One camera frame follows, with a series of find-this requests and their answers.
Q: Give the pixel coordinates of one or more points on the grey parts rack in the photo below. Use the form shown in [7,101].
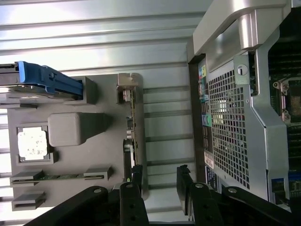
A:
[70,106]

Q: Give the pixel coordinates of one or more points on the green motherboard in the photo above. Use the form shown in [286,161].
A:
[295,186]

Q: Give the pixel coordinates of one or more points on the green RAM stick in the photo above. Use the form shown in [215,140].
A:
[63,176]

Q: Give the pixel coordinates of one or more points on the open black PC case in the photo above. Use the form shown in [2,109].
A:
[225,117]

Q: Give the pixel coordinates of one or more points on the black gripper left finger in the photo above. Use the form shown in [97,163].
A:
[134,204]

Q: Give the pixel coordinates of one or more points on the silver CPU chip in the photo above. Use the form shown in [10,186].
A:
[33,146]

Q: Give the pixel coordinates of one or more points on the CPU socket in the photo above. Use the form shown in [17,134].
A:
[291,101]

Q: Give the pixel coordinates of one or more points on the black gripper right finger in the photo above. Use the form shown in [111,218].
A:
[202,202]

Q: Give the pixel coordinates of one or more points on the hard disk with blue caddy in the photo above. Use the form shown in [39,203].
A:
[58,80]

